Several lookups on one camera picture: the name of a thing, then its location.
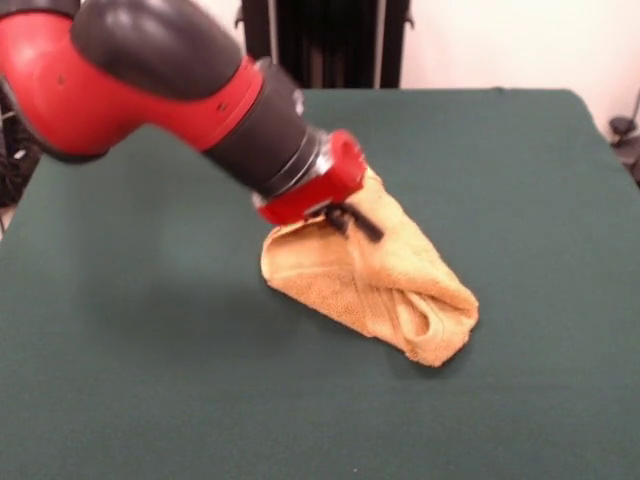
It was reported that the black cable bundle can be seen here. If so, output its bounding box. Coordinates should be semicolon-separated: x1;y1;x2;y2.
0;79;44;209

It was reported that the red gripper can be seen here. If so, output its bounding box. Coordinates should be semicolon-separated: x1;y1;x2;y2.
252;129;386;245

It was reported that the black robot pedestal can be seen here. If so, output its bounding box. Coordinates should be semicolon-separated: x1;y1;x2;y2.
233;0;416;90

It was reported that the orange terry towel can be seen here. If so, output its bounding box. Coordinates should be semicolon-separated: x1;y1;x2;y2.
259;167;480;371

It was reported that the dark green table cloth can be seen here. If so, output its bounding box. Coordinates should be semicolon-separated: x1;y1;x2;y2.
0;88;640;480

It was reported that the black stand base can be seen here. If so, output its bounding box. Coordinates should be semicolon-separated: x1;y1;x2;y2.
608;116;636;147

